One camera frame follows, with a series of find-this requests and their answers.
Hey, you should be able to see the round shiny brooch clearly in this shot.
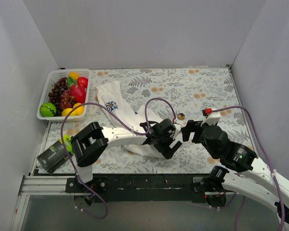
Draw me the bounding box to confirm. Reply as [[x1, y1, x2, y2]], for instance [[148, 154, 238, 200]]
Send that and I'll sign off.
[[177, 113, 185, 120]]

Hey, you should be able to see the white t-shirt with flower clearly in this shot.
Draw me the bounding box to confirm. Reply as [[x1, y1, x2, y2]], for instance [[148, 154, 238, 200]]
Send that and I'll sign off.
[[96, 81, 165, 159]]

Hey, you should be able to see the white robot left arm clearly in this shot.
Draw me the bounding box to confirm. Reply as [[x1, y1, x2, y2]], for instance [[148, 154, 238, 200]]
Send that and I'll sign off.
[[71, 118, 182, 193]]

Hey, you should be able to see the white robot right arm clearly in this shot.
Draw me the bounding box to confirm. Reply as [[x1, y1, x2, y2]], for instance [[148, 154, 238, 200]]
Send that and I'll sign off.
[[181, 120, 289, 224]]

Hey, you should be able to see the floral tablecloth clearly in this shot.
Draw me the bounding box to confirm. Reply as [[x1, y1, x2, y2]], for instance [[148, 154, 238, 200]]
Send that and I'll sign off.
[[42, 67, 254, 174]]

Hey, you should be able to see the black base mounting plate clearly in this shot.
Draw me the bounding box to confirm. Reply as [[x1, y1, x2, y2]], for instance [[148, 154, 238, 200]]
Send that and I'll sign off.
[[65, 173, 236, 203]]

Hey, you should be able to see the orange fruit toy bottom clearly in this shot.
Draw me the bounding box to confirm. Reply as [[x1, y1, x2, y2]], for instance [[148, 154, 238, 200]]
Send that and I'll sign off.
[[73, 103, 84, 116]]

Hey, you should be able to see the orange fruit toy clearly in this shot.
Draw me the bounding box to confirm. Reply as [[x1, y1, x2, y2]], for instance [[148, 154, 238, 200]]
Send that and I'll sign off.
[[68, 72, 79, 81], [73, 103, 84, 116]]

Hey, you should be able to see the red dragon fruit toy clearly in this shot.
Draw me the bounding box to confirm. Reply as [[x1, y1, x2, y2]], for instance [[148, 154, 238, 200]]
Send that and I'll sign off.
[[69, 84, 86, 103]]

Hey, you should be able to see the red apple toy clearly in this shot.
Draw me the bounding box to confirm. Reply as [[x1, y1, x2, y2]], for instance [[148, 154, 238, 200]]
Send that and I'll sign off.
[[77, 77, 89, 88]]

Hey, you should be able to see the white plastic basket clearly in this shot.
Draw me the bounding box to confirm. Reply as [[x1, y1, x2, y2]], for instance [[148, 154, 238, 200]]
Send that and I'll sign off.
[[37, 69, 91, 121]]

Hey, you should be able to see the yellow lemon toy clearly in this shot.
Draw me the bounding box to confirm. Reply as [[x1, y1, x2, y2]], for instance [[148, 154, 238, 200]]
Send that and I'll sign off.
[[61, 108, 76, 117]]

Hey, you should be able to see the orange fruit toy top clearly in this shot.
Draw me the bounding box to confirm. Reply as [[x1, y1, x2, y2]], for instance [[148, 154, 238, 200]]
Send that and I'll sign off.
[[68, 72, 79, 81]]

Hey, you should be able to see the black green package box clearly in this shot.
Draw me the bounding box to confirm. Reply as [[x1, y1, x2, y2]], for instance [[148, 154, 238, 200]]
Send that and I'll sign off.
[[37, 139, 69, 174]]

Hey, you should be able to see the purple grape bunch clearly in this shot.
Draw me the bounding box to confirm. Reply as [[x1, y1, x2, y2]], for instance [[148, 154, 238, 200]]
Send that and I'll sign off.
[[48, 77, 76, 116]]

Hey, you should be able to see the green watermelon toy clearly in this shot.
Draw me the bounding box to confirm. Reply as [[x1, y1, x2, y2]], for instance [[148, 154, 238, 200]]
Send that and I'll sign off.
[[39, 103, 56, 117]]

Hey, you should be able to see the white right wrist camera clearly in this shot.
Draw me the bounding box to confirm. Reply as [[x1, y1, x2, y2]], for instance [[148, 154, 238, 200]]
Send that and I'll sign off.
[[201, 108, 221, 126]]

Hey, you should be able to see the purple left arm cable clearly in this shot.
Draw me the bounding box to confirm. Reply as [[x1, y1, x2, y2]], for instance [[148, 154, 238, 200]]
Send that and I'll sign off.
[[61, 97, 181, 219]]

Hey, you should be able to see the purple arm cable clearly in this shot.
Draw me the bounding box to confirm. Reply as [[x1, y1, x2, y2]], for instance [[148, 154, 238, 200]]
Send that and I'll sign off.
[[61, 97, 181, 219], [214, 105, 286, 231]]

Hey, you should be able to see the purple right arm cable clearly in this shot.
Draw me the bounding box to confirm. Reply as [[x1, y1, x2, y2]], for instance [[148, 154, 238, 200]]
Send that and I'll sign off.
[[214, 105, 286, 231]]

